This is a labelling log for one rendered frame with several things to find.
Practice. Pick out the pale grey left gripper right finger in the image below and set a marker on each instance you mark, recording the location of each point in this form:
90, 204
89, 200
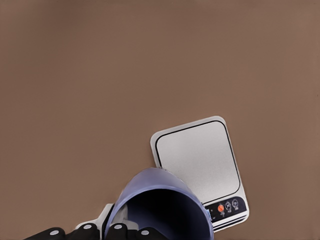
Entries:
120, 231

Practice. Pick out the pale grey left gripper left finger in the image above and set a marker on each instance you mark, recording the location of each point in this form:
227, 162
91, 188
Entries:
86, 228

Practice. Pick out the blue cup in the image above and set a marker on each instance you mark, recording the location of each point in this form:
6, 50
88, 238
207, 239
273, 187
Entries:
150, 182

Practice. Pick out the white digital kitchen scale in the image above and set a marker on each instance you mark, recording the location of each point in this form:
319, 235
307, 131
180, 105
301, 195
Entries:
197, 160

